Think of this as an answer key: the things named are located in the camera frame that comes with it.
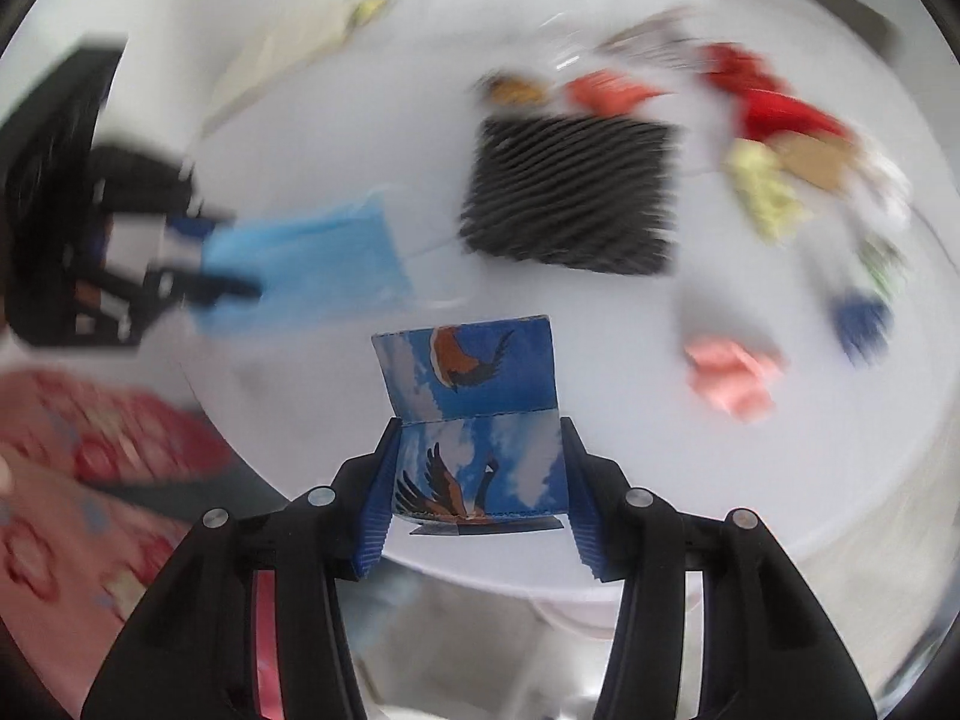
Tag orange snack packet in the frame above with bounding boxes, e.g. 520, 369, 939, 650
565, 70, 665, 117

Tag clear plastic bag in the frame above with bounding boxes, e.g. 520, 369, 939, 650
553, 5, 704, 71

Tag red crumpled wrapper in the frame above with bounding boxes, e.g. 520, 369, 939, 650
700, 43, 789, 94

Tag brown patterned snack wrapper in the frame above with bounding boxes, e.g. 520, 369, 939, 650
480, 73, 550, 107

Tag black woven mesh mat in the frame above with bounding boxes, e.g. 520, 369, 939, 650
459, 114, 677, 277

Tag white crumpled tissue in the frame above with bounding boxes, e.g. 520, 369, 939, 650
846, 133, 913, 234

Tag red paper with cardboard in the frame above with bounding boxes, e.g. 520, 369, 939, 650
740, 89, 859, 193

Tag yellow crumpled paper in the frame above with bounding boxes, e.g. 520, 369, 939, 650
726, 138, 811, 242

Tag green white crumpled wrapper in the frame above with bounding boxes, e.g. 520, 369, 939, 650
859, 236, 908, 302

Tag blue face mask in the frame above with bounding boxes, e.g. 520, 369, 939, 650
194, 193, 413, 337

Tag pink paper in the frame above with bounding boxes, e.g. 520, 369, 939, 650
685, 337, 786, 422

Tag blue crumpled wrapper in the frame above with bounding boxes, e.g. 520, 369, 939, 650
832, 293, 892, 364

